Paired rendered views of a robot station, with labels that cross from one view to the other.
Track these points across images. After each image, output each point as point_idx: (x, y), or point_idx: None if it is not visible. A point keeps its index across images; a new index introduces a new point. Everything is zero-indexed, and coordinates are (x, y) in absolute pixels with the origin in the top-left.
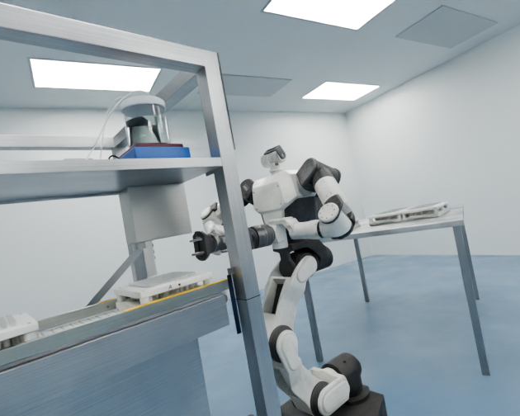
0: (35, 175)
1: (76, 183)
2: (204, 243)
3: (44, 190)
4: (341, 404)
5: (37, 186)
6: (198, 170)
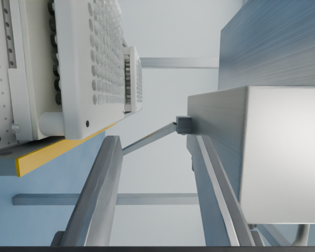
0: (231, 25)
1: (245, 58)
2: (190, 251)
3: (233, 86)
4: None
5: (231, 65)
6: None
